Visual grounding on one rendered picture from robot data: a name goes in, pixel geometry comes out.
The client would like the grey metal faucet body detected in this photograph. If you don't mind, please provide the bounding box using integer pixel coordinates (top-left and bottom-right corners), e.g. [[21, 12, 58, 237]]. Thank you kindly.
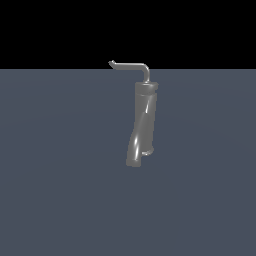
[[125, 80, 160, 168]]

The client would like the thin grey faucet handle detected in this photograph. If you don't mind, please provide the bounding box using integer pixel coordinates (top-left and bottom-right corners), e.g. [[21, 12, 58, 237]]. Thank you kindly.
[[107, 59, 152, 84]]

